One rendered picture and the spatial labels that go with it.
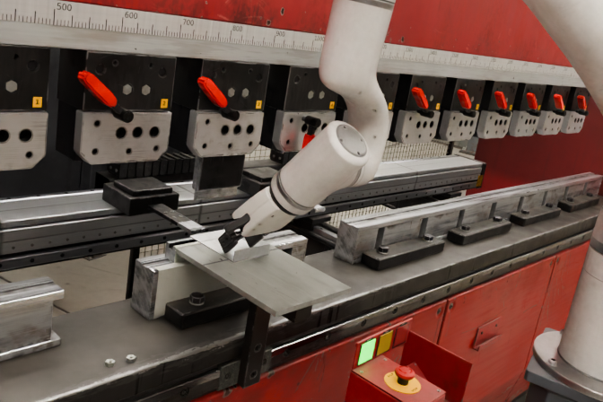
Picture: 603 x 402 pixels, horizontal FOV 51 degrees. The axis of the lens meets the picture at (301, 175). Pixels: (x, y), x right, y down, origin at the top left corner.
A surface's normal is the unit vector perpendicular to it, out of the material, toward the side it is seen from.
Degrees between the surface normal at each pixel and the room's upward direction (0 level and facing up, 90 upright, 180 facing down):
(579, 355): 90
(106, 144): 90
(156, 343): 0
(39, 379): 0
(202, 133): 90
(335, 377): 90
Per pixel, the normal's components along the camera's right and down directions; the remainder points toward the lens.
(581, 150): -0.69, 0.07
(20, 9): 0.70, 0.29
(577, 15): -0.47, 0.36
